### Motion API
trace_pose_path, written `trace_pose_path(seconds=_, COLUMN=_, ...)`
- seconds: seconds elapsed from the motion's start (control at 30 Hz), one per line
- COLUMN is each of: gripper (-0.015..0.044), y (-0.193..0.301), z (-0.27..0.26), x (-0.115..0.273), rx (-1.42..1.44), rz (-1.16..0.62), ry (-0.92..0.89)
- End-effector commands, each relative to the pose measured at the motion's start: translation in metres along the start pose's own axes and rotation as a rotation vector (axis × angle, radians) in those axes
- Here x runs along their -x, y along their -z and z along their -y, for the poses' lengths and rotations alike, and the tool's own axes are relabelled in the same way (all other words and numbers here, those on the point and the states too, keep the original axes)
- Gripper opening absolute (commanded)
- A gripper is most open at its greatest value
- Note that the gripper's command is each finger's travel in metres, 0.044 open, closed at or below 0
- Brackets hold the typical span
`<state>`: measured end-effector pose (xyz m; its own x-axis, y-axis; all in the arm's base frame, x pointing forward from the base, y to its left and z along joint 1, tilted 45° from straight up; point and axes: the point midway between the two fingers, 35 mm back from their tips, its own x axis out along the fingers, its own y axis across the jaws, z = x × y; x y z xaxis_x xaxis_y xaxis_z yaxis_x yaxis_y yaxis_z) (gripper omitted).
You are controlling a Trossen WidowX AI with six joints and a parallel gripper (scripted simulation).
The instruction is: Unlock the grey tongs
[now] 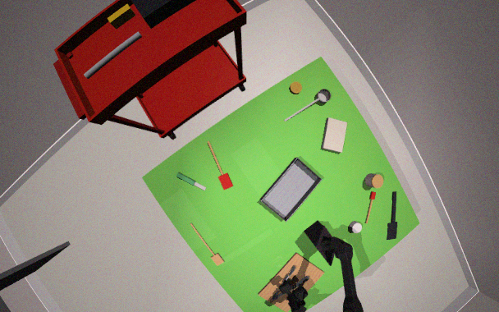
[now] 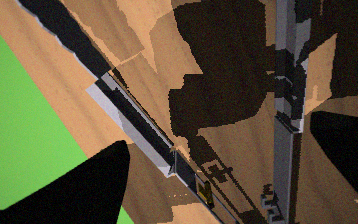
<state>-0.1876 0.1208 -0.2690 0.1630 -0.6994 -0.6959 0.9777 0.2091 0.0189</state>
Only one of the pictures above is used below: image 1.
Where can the beige flat board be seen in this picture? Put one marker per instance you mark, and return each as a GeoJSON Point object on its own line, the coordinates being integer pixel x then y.
{"type": "Point", "coordinates": [334, 135]}

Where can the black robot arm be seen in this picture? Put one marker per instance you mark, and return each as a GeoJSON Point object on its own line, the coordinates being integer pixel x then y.
{"type": "Point", "coordinates": [344, 252]}

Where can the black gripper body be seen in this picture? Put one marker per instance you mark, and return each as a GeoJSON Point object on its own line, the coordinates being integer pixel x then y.
{"type": "Point", "coordinates": [285, 288]}

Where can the orange round disc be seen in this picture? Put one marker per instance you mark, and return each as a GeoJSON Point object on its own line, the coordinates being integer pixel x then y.
{"type": "Point", "coordinates": [295, 87]}

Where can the light brown wooden board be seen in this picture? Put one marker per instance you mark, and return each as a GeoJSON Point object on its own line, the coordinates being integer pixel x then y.
{"type": "Point", "coordinates": [303, 268]}

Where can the white cylinder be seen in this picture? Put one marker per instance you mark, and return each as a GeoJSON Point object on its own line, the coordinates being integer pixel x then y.
{"type": "Point", "coordinates": [355, 227]}

